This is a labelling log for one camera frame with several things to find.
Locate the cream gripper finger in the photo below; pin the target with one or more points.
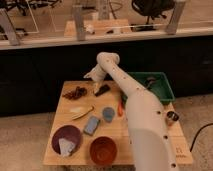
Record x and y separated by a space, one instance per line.
96 87

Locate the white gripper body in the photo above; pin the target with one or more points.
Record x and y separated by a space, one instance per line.
97 74

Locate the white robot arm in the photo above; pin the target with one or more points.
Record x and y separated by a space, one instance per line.
151 146

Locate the red bowl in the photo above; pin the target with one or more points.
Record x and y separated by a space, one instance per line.
103 151

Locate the black rectangular block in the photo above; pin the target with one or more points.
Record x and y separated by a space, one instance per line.
103 89

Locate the blue cup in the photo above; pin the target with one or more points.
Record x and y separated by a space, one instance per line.
108 114

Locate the orange carrot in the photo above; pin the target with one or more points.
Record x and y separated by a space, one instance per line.
120 108

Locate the yellow banana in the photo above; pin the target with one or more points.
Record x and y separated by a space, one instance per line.
79 112

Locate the blue sponge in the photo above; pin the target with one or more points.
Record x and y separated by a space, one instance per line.
91 125

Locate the wooden table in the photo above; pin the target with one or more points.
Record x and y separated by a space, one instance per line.
117 129

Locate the black tool in bin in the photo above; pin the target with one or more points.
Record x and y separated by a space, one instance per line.
149 82

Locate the dark purple plate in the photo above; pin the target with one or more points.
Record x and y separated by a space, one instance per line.
70 133

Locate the green plastic bin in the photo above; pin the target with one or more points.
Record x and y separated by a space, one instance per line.
161 88

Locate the grey folded cloth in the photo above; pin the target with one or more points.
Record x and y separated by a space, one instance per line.
66 147

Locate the black office chair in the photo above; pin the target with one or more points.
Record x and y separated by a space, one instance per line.
152 8

